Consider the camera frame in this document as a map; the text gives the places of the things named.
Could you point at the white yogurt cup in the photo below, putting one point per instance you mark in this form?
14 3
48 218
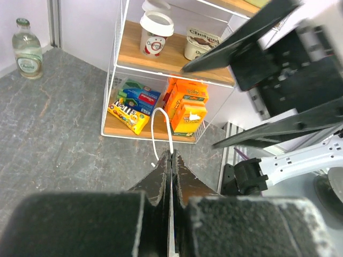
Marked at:
199 42

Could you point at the white wire shelf rack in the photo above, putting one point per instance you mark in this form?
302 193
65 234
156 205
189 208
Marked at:
127 61

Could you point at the blue green snack packet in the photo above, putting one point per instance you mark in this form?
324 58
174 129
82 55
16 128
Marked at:
137 96

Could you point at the yellow M&M candy bag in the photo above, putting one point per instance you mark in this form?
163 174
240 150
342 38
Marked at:
132 118

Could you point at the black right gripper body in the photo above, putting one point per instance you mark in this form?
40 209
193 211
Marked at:
300 71

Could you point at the orange sponge pack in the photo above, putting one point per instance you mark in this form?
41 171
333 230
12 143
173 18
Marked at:
179 89
188 117

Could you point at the white paper coffee cup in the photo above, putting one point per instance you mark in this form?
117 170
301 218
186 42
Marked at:
156 29

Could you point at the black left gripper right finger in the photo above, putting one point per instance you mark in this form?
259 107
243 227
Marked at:
243 224

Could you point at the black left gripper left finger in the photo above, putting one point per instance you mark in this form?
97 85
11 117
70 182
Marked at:
130 223

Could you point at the clear glass bottle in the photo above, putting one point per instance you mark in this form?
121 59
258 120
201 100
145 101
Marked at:
27 50

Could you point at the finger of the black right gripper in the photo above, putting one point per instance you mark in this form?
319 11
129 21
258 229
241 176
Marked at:
313 120
250 32

